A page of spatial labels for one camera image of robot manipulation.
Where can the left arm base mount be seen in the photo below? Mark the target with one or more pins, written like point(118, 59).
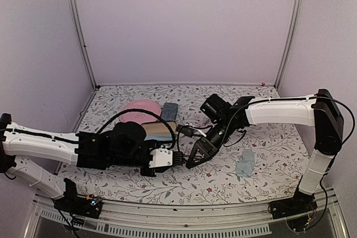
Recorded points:
point(89, 206)

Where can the left aluminium frame post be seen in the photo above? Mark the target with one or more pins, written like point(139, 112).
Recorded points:
point(82, 44)

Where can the aluminium frame post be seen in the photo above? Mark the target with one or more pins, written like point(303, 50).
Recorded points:
point(288, 43)
point(82, 44)

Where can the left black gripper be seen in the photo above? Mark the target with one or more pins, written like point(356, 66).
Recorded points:
point(156, 169)

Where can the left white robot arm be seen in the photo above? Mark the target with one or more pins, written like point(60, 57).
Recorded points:
point(125, 145)

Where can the black beige glasses case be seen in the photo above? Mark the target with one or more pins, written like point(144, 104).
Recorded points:
point(159, 128)

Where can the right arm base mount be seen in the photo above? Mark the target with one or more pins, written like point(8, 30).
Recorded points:
point(297, 204)

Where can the right aluminium frame post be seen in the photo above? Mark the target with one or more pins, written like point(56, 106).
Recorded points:
point(288, 43)

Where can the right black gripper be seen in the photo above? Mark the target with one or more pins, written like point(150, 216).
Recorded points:
point(199, 147)

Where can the pink round plate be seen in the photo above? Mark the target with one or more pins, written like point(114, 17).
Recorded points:
point(140, 117)

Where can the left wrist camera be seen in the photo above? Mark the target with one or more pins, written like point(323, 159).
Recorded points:
point(161, 158)

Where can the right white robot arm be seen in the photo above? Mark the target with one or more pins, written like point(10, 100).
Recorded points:
point(318, 111)

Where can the grey marbled glasses case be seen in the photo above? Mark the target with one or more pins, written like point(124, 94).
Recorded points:
point(169, 112)

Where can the front aluminium rail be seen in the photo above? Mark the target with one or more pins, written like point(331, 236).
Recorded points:
point(125, 219)

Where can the light blue cleaning cloth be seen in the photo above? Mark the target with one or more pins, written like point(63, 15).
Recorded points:
point(160, 137)

